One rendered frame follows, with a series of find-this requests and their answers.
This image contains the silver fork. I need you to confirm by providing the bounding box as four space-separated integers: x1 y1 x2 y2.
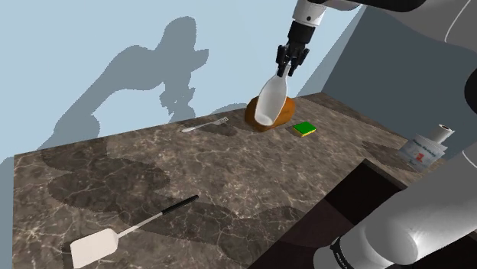
180 116 229 134

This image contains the brown wooden bowl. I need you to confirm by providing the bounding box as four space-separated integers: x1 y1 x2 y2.
244 96 297 133

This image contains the white bottle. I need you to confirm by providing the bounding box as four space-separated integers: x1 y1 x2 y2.
253 62 292 127

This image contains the white spatula with black handle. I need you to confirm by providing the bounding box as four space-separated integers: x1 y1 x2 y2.
69 194 200 269

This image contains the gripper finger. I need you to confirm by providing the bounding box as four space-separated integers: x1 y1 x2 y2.
275 44 291 75
287 47 310 78

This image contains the dark robot stand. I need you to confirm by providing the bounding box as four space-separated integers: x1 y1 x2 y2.
247 158 477 269

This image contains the paper towel roll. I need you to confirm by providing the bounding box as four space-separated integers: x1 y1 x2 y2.
397 124 456 173

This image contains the green and yellow sponge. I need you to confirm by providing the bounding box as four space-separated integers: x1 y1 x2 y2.
291 121 317 138

